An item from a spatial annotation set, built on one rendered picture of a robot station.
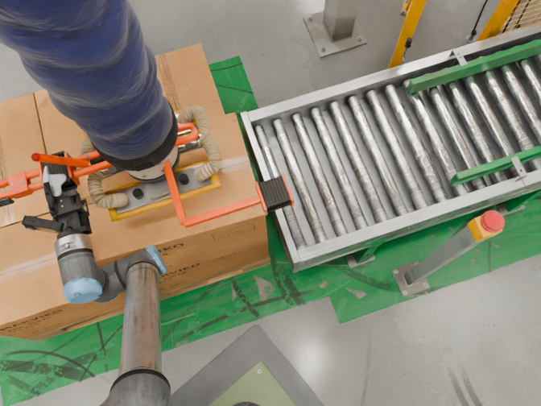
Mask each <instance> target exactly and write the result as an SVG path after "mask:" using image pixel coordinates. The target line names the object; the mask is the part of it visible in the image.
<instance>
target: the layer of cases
mask: <svg viewBox="0 0 541 406"><path fill-rule="evenodd" d="M155 60H156V64H157V77H158V79H159V82H160V84H161V85H162V88H163V96H164V97H165V98H166V99H167V100H168V101H169V102H170V104H171V106H172V109H173V110H174V112H176V111H178V110H183V109H186V108H187V107H189V106H201V108H204V110H205V111H206V113H207V115H208V116H209V118H215V117H219V116H222V115H225V111H224V110H223V107H222V104H221V100H220V98H219V95H218V92H217V88H216V86H215V84H214V81H213V77H212V74H211V72H210V69H209V65H208V63H207V60H206V58H205V55H204V51H203V48H202V46H201V44H200V43H199V44H196V45H192V46H190V47H186V48H182V49H179V50H176V51H173V52H169V53H165V54H162V55H159V56H155ZM86 139H89V137H88V135H87V134H86V133H85V132H84V131H83V130H82V129H81V128H80V127H79V126H78V125H77V124H76V123H75V122H74V121H73V120H71V119H70V118H67V117H65V116H64V115H62V113H61V112H59V111H58V110H57V108H55V107H54V105H53V104H52V102H51V100H50V98H49V96H48V93H47V90H46V89H42V90H39V91H36V92H35V94H34V93H29V94H25V95H22V96H19V97H15V98H11V99H9V100H5V101H1V102H0V180H3V179H6V178H7V176H9V175H12V174H15V173H17V172H22V171H25V172H29V171H32V170H35V169H37V168H39V167H38V163H37V162H35V161H33V160H32V158H31V156H32V154H34V153H39V154H45V155H51V154H54V153H57V152H60V151H66V152H67V153H68V154H69V155H73V154H76V153H80V149H81V148H80V146H81V144H82V142H83V141H85V140H86ZM11 199H12V200H14V203H13V204H10V205H5V206H3V207H0V336H7V337H13V338H31V337H34V336H36V335H39V334H43V333H46V332H48V331H51V330H54V329H58V328H60V327H63V326H66V325H70V324H72V323H75V322H78V321H82V320H84V319H87V318H90V317H94V316H96V315H99V314H102V313H106V312H109V311H111V310H114V309H118V308H121V307H123V306H125V299H126V291H124V292H121V293H119V295H118V296H117V297H116V298H115V299H114V300H112V301H110V302H105V303H97V302H95V301H90V302H88V303H84V304H71V303H69V302H67V301H66V298H65V295H64V293H63V284H62V280H61V276H60V269H59V264H58V260H57V257H56V249H55V245H54V243H55V242H56V240H57V237H56V236H57V235H58V234H54V233H49V232H45V231H41V230H29V229H27V228H26V227H25V226H24V225H23V224H21V223H22V220H23V217H24V215H26V216H34V217H38V218H42V219H47V220H51V221H52V219H53V217H52V216H51V214H50V211H49V208H48V203H47V200H46V197H45V194H44V189H43V188H42V189H40V190H37V191H34V192H33V194H31V195H28V196H25V197H20V198H18V199H15V197H14V198H11ZM267 258H269V249H268V243H267V244H263V245H261V246H256V247H252V248H250V249H246V250H243V251H238V252H235V253H232V254H229V255H223V256H221V257H217V258H215V259H210V260H206V261H203V262H200V263H195V264H192V265H189V266H186V267H181V268H177V269H175V270H171V271H167V272H166V273H164V274H163V275H161V276H160V277H159V294H162V293H165V292H169V291H171V290H174V289H177V288H181V287H183V286H186V285H189V284H193V283H195V282H198V281H201V280H205V279H208V278H210V277H213V276H217V275H220V274H222V273H225V272H227V271H232V270H234V269H237V268H240V267H244V266H246V265H249V264H252V263H256V262H258V261H261V260H264V259H267Z"/></svg>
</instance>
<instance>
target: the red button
mask: <svg viewBox="0 0 541 406"><path fill-rule="evenodd" d="M481 225H482V227H483V228H484V229H485V230H486V231H488V232H490V233H497V232H498V231H500V230H502V228H503V227H504V225H505V220H504V217H503V216H502V215H501V214H500V213H499V212H497V211H494V210H490V211H487V212H485V213H484V214H483V215H482V216H481Z"/></svg>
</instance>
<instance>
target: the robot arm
mask: <svg viewBox="0 0 541 406"><path fill-rule="evenodd" d="M66 180H67V177H66V175H65V174H50V173H49V170H48V167H47V166H45V167H44V170H43V189H44V194H45V197H46V200H47V203H48V208H49V211H50V214H51V216H52V217H53V219H52V221H51V220H47V219H42V218H38V217H34V216H26V215H24V217H23V220H22V223H21V224H23V225H24V226H25V227H26V228H27V229H29V230H41V231H45V232H49V233H54V234H58V235H57V236H56V237H57V240H56V242H55V243H54V245H55V249H56V257H57V260H58V264H59V269H60V276H61V280H62V284H63V293H64V295H65V298H66V301H67V302H69V303H71V304H84V303H88V302H90V301H95V302H97V303H105V302H110V301H112V300H114V299H115V298H116V297H117V296H118V295H119V293H121V292H124V291H126V299H125V310H124V320H123V331H122V350H121V361H120V371H119V376H118V377H117V378H116V379H115V380H114V382H113V383H112V385H111V388H110V391H109V397H108V398H107V399H106V400H105V401H104V402H103V403H102V404H100V405H99V406H170V402H171V387H170V383H169V381H168V379H167V377H166V376H165V375H164V374H163V373H162V351H161V326H160V301H159V277H160V276H162V275H163V274H164V273H166V272H167V269H166V266H165V263H164V261H163V259H162V257H161V255H160V253H159V251H158V250H157V248H156V247H155V246H148V247H144V248H143V249H141V250H139V251H136V252H134V253H132V254H130V255H127V256H125V257H123V258H121V259H119V260H116V261H113V262H112V263H109V264H106V265H105V266H103V267H97V265H96V262H95V258H94V254H93V248H92V244H91V241H90V237H89V236H88V234H92V230H91V226H90V222H89V216H90V215H89V208H88V205H87V201H86V199H84V200H81V198H80V194H79V193H78V192H77V191H76V190H77V188H73V189H70V190H68V191H65V192H62V190H61V185H62V184H63V183H64V182H65V181H66ZM84 203H85V204H86V208H87V211H85V210H84V206H83V204H84Z"/></svg>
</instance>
